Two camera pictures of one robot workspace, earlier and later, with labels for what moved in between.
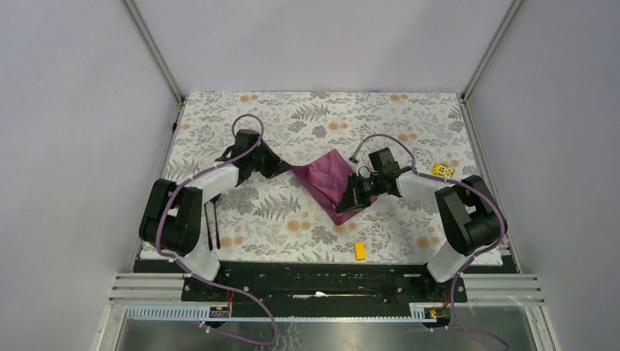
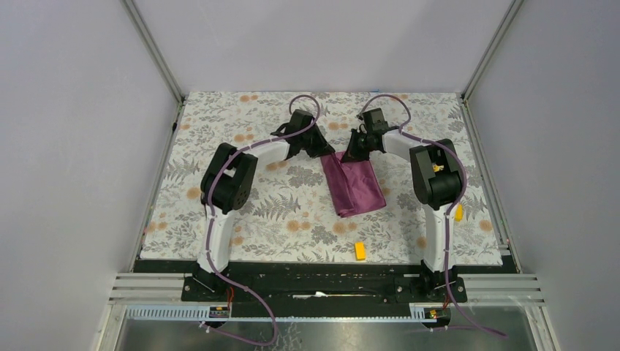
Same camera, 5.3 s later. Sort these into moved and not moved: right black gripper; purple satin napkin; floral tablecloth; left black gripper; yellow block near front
Moved: right black gripper; purple satin napkin; left black gripper
Not moved: yellow block near front; floral tablecloth
